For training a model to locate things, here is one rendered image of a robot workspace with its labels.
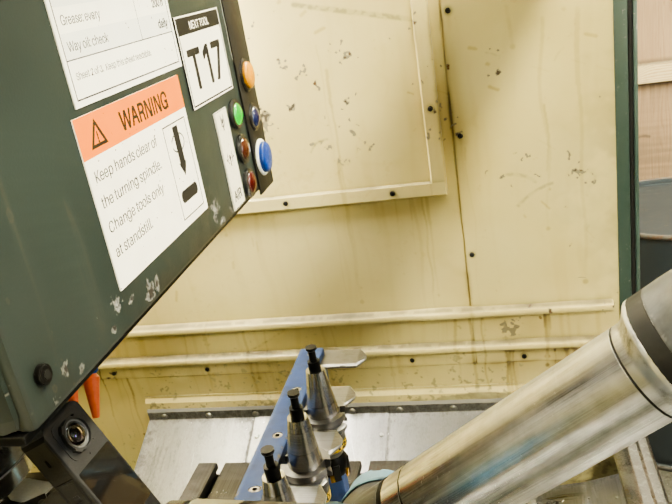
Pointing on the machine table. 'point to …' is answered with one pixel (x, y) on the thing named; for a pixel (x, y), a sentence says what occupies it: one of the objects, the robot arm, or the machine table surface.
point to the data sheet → (111, 44)
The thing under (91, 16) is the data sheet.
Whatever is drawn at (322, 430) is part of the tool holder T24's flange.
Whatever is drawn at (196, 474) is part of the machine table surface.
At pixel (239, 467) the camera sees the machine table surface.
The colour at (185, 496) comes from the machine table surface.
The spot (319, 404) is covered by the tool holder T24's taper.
